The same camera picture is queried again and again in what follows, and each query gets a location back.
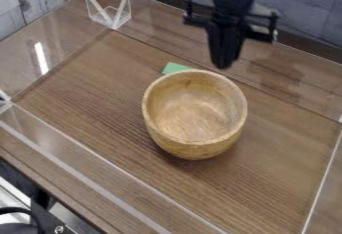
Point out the green flat object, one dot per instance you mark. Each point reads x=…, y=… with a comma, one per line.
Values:
x=173, y=67

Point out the black metal mount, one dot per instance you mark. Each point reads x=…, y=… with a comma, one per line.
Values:
x=50, y=223

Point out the clear acrylic tray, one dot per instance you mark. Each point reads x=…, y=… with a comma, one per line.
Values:
x=156, y=145

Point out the wooden bowl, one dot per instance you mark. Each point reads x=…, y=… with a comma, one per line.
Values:
x=195, y=112

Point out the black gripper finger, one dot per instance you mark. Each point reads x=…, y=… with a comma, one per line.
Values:
x=236, y=39
x=219, y=38

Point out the clear acrylic corner bracket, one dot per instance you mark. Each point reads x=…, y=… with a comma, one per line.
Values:
x=109, y=16

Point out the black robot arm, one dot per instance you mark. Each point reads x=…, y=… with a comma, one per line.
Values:
x=229, y=12

